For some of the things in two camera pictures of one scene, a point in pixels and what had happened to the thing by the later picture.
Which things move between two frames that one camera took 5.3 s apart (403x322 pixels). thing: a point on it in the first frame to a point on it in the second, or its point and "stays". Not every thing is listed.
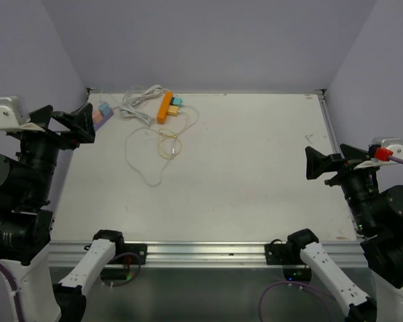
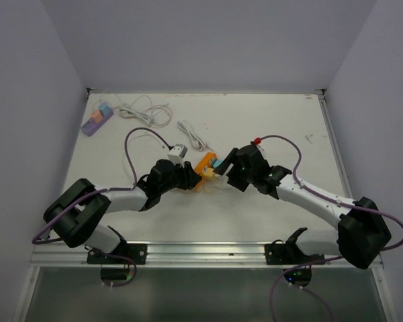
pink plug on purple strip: (97, 117) stays
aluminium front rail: (64, 254) stays
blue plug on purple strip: (105, 109) stays
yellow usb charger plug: (172, 110) to (208, 172)
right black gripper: (352, 157) to (233, 180)
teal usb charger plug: (176, 100) to (216, 163)
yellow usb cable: (173, 139) to (207, 184)
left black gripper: (80, 125) to (190, 177)
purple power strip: (104, 119) stays
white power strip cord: (134, 95) to (196, 142)
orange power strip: (162, 113) to (204, 162)
